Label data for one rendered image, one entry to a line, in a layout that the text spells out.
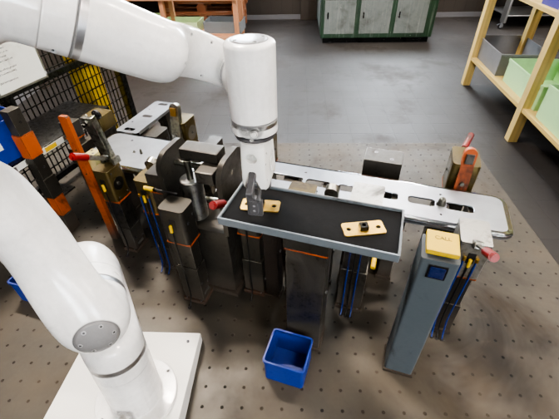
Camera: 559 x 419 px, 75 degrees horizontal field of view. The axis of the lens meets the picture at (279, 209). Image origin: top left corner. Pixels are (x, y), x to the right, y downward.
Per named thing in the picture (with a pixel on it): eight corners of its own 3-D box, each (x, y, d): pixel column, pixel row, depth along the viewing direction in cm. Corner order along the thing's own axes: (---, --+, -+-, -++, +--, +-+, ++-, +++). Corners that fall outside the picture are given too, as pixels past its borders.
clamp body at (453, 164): (447, 228, 139) (479, 145, 116) (448, 253, 129) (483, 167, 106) (423, 224, 141) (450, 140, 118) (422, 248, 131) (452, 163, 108)
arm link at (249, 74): (222, 110, 67) (241, 130, 61) (212, 34, 59) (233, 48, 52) (263, 101, 70) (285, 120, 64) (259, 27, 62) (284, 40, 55)
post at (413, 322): (413, 352, 101) (460, 239, 72) (411, 378, 95) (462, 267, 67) (384, 344, 102) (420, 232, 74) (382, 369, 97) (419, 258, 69)
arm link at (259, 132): (273, 130, 61) (273, 145, 63) (280, 107, 68) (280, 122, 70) (225, 126, 62) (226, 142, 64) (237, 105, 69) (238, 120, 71)
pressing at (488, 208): (503, 194, 108) (505, 189, 107) (516, 245, 91) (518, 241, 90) (116, 133, 142) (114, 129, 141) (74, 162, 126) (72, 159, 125)
